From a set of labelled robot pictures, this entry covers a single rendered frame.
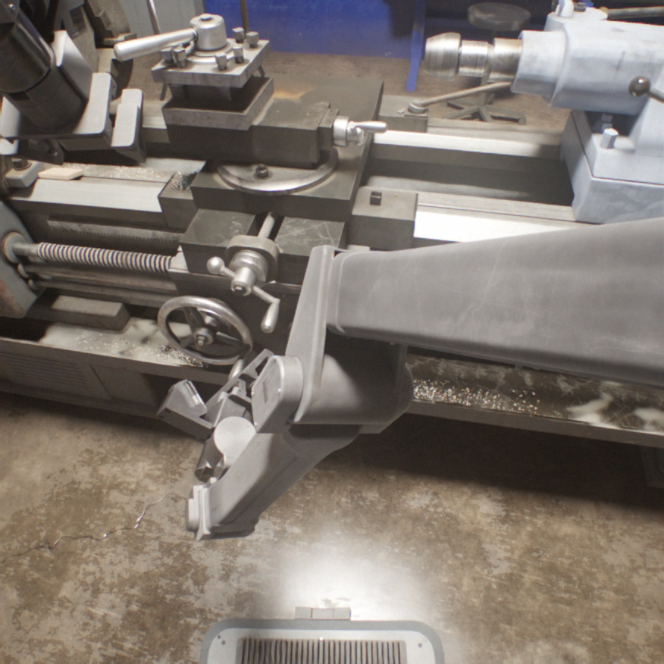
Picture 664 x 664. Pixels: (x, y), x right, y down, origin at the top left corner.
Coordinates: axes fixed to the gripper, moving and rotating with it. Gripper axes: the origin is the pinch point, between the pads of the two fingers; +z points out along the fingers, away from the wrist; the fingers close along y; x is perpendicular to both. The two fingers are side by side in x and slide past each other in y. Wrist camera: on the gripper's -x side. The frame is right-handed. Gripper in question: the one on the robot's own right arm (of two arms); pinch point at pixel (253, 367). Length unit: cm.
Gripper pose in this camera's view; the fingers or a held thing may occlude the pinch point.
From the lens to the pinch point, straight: 82.0
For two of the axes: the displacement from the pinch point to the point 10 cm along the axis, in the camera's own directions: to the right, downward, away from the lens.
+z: 1.8, -7.4, 6.4
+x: 7.9, 5.0, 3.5
